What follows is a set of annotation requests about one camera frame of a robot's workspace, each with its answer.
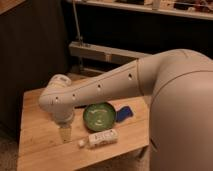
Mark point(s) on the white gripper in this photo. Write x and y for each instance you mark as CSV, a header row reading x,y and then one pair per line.
x,y
64,121

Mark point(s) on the white plastic bottle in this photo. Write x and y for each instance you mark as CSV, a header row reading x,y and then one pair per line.
x,y
99,138

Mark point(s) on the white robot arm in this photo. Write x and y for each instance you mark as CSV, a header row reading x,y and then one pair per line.
x,y
179,84

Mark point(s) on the wooden table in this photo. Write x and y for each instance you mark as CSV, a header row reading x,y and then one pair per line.
x,y
41,147

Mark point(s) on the green bowl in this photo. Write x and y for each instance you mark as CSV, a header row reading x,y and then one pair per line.
x,y
99,117

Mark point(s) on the blue sponge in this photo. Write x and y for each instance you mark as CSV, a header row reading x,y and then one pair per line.
x,y
123,113

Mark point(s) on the white shelf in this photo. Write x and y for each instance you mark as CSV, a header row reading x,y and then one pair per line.
x,y
142,8

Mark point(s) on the grey metal rail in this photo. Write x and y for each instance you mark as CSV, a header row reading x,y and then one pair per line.
x,y
103,53

